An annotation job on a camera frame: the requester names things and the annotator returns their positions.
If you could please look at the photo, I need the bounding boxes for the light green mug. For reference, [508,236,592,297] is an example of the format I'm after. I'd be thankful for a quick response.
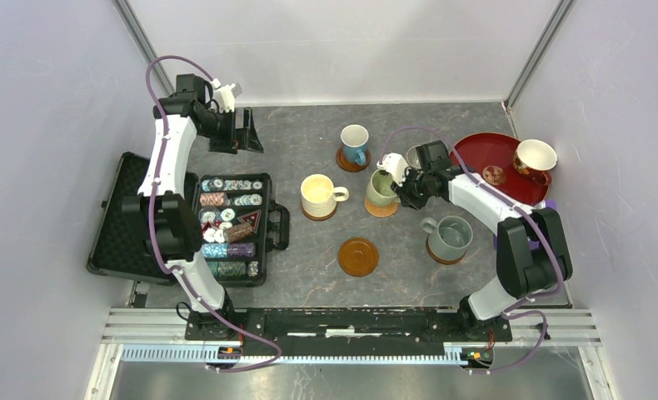
[366,170,400,207]

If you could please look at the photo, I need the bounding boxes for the woven light brown coaster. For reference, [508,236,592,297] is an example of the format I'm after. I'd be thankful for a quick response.
[364,197,399,218]

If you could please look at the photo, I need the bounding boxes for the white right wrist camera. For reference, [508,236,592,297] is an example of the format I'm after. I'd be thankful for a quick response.
[376,152,410,187]

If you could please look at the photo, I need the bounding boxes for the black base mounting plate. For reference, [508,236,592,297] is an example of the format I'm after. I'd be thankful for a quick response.
[185,307,513,358]

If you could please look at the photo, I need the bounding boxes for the brown wooden coaster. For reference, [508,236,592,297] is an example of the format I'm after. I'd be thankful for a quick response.
[335,147,371,173]
[300,204,337,222]
[425,238,466,265]
[337,237,379,277]

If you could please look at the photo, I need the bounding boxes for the aluminium frame rail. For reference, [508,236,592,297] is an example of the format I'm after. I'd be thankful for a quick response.
[101,308,602,366]

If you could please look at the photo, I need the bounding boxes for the white red mug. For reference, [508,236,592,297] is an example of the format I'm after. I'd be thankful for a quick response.
[512,139,558,187]

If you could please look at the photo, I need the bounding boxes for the red round tray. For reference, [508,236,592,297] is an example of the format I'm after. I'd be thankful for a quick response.
[455,132,549,206]

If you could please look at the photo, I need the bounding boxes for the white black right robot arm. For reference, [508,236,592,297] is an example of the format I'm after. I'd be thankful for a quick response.
[376,140,572,340]

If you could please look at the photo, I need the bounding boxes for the black poker chip case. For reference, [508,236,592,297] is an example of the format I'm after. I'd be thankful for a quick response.
[196,173,291,288]

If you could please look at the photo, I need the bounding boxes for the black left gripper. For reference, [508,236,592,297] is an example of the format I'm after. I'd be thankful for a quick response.
[198,107,262,155]

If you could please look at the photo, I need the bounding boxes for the cream mug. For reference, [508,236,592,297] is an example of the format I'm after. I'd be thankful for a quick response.
[300,174,350,216]

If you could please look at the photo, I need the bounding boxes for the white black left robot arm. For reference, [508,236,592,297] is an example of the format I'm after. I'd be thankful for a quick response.
[122,74,263,340]

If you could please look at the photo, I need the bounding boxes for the black foam-lined case lid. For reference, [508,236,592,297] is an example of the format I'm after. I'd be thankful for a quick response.
[87,152,177,285]

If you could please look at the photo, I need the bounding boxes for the blue patterned mug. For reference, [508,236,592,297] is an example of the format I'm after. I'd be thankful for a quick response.
[340,124,369,167]

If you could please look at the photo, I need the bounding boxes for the grey ribbed mug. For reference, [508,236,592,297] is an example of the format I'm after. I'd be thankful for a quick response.
[405,145,421,169]

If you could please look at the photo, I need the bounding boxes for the brown wooden coaster back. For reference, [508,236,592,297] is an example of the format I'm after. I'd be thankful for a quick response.
[335,147,371,173]

